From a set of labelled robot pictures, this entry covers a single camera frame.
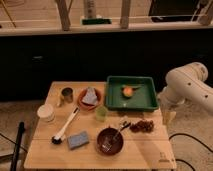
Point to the green plastic tray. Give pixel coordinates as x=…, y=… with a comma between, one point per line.
x=144, y=98

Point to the dark brown bowl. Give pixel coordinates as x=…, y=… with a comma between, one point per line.
x=108, y=133

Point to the grey folded cloth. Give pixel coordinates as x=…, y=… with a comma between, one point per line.
x=90, y=97

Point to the black pole stand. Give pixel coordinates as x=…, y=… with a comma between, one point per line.
x=15, y=156

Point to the orange fruit with leaf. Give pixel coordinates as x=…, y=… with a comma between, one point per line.
x=128, y=91

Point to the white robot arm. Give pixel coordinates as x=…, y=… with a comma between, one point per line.
x=185, y=83

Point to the blue sponge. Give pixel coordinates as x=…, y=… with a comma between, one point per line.
x=78, y=140

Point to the white handled dish brush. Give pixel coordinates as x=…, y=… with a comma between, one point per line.
x=58, y=137

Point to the dark monitor on shelf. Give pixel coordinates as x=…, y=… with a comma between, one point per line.
x=172, y=10

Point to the green box on shelf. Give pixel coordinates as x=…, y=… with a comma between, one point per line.
x=96, y=21

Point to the red-brown plate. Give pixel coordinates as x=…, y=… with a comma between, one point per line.
x=85, y=106

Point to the small green cup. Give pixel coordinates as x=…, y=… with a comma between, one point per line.
x=101, y=113

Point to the metal cup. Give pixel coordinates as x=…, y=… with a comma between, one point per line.
x=67, y=94

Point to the white cylindrical container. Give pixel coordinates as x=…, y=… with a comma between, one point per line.
x=46, y=112

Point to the metal spoon in bowl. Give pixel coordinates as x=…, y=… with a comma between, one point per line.
x=109, y=141

